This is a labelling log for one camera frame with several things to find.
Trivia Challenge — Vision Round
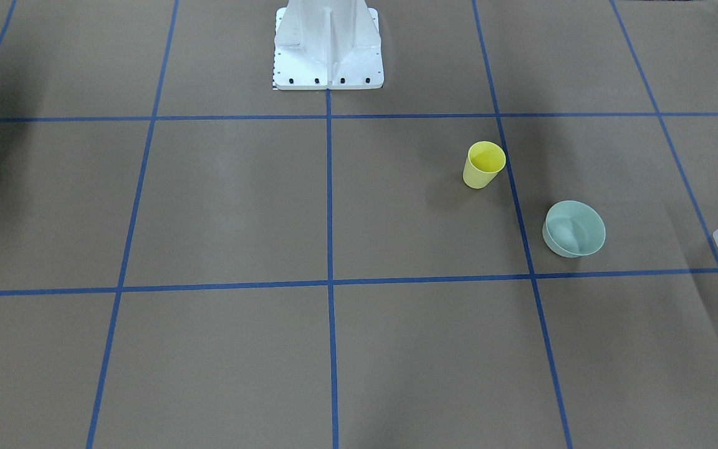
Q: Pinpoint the pale green plastic bowl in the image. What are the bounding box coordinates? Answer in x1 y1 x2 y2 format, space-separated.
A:
542 201 607 258

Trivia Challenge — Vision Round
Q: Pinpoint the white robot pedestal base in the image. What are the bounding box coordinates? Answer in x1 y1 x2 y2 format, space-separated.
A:
272 1 385 90

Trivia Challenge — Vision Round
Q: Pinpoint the yellow plastic cup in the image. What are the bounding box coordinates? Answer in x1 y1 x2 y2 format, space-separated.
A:
462 140 507 190

